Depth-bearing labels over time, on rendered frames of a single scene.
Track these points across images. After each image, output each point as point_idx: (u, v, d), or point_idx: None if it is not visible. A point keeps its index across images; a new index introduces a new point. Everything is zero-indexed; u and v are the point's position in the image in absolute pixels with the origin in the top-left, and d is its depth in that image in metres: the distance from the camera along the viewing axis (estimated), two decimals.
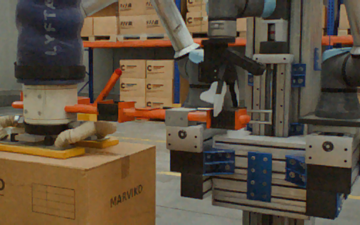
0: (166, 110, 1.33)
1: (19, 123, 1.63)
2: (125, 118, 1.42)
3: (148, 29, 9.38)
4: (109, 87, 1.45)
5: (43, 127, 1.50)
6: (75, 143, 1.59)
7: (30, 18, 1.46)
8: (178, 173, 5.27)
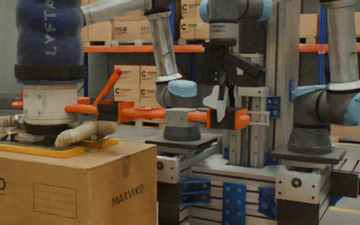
0: (166, 110, 1.33)
1: (19, 123, 1.63)
2: (125, 118, 1.42)
3: (142, 35, 9.44)
4: (109, 87, 1.45)
5: (43, 127, 1.50)
6: (75, 143, 1.59)
7: (30, 18, 1.46)
8: None
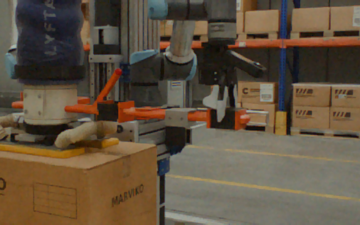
0: (166, 110, 1.33)
1: (19, 123, 1.63)
2: (125, 118, 1.42)
3: None
4: (109, 87, 1.45)
5: (43, 127, 1.50)
6: (75, 143, 1.59)
7: (30, 18, 1.46)
8: None
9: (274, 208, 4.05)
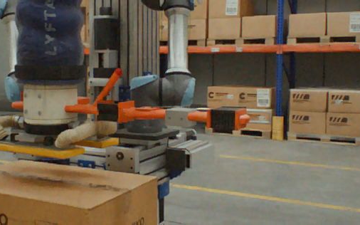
0: (166, 110, 1.33)
1: (19, 123, 1.63)
2: (125, 118, 1.42)
3: None
4: (109, 87, 1.45)
5: (43, 127, 1.50)
6: (75, 143, 1.59)
7: (30, 18, 1.46)
8: None
9: (272, 220, 4.07)
